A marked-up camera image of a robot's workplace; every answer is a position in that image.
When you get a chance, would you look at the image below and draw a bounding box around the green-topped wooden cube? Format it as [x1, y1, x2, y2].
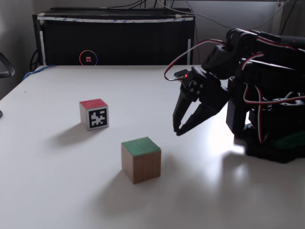
[121, 136, 162, 184]

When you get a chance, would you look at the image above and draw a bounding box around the black chair armrest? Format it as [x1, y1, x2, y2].
[0, 52, 16, 78]

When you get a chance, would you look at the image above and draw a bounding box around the black cabinet with white tape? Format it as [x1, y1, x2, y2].
[32, 8, 196, 67]

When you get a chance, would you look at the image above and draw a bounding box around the green clamp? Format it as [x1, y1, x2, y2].
[272, 132, 305, 150]

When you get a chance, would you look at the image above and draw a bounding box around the small black camera box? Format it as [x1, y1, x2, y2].
[173, 69, 191, 81]

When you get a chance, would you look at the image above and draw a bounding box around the black cable bundle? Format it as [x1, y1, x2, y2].
[29, 49, 40, 69]

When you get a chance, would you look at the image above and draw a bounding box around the red-topped cube with marker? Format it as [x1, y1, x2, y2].
[79, 98, 110, 132]

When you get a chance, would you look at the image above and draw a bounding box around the blue cable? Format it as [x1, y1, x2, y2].
[23, 63, 57, 79]

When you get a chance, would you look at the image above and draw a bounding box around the red white black servo cable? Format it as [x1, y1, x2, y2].
[163, 40, 227, 82]

